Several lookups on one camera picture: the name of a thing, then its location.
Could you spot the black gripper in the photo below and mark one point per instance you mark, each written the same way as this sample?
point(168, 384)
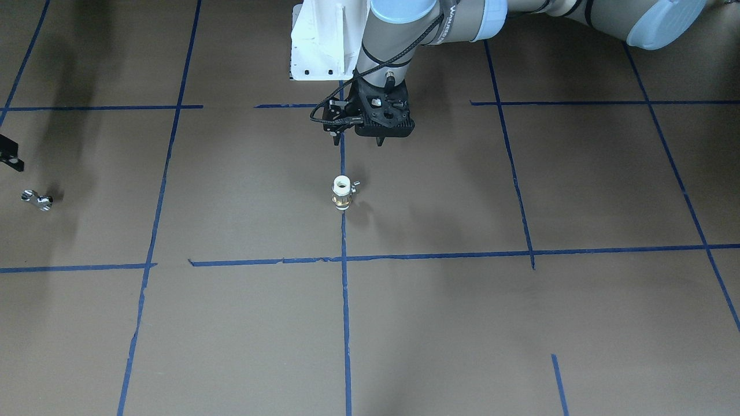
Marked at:
point(337, 114)

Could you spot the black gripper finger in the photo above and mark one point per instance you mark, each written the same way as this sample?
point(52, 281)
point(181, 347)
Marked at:
point(9, 154)

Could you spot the brass PPR valve white ends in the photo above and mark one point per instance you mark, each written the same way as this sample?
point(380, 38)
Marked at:
point(343, 189)

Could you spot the chrome pipe fitting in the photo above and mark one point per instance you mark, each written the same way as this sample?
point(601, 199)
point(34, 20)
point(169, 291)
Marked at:
point(41, 202)

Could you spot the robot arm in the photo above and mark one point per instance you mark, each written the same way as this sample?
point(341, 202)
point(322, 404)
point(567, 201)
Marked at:
point(396, 30)

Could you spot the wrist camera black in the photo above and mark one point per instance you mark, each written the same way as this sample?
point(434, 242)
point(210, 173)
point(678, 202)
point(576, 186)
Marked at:
point(335, 119)

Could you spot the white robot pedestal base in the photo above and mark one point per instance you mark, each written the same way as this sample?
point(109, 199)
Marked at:
point(326, 39)

